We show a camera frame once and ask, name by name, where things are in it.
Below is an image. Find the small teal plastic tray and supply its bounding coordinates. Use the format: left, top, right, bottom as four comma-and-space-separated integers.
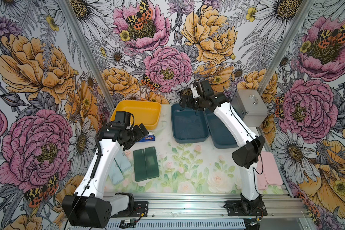
171, 104, 209, 144

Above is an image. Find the large teal plastic tray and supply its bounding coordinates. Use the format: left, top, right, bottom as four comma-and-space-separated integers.
204, 109, 238, 149

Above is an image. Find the white slotted cable duct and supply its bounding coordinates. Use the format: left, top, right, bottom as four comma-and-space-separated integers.
103, 219, 246, 230

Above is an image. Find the left pink pencil case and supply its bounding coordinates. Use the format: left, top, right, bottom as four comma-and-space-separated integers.
256, 163, 268, 190

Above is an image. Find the pink pencil case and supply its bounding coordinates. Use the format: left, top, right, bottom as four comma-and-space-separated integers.
256, 163, 268, 190
261, 151, 283, 186

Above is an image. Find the yellow plastic tray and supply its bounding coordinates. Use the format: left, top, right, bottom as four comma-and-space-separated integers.
110, 100, 162, 130

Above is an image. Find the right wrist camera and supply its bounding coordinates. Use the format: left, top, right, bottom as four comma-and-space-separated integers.
190, 80, 214, 98

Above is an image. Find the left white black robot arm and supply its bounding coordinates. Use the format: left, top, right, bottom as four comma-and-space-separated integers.
62, 111, 149, 229

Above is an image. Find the blue white gauze bandage pack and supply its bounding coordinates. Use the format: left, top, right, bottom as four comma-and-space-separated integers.
139, 135, 155, 142

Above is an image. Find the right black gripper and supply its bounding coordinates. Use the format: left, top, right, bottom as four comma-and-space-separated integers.
179, 94, 206, 112

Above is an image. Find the right pink pencil case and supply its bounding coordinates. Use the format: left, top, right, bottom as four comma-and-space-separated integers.
261, 151, 283, 186

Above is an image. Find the light blue pencil case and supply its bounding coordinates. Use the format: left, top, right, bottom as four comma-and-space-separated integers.
108, 166, 124, 186
115, 153, 132, 173

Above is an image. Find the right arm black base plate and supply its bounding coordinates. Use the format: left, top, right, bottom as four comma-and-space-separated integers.
223, 200, 268, 218

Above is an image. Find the silver metal case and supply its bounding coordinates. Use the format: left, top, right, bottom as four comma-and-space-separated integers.
232, 89, 269, 127

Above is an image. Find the aluminium front rail frame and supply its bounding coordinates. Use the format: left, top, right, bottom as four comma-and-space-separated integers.
104, 192, 308, 219

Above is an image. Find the dark green pencil case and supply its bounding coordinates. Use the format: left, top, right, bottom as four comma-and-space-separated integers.
133, 149, 148, 182
145, 147, 160, 179

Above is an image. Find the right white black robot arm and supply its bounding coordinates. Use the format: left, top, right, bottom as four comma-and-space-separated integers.
179, 93, 265, 214

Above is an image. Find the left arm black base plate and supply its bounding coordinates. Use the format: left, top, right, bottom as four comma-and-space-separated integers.
111, 201, 149, 218

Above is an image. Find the inner light blue pencil case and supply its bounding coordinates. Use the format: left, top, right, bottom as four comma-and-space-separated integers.
115, 153, 132, 173

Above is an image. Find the right aluminium corner post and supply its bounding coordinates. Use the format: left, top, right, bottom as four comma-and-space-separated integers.
257, 0, 315, 95

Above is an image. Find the outer light blue pencil case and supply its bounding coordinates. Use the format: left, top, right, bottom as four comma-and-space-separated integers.
108, 166, 124, 186

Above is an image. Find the aluminium corner post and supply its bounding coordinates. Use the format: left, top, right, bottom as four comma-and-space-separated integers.
59, 1, 116, 112
257, 0, 315, 95

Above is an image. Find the left aluminium corner post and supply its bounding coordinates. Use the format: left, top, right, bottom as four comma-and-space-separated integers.
59, 1, 116, 112

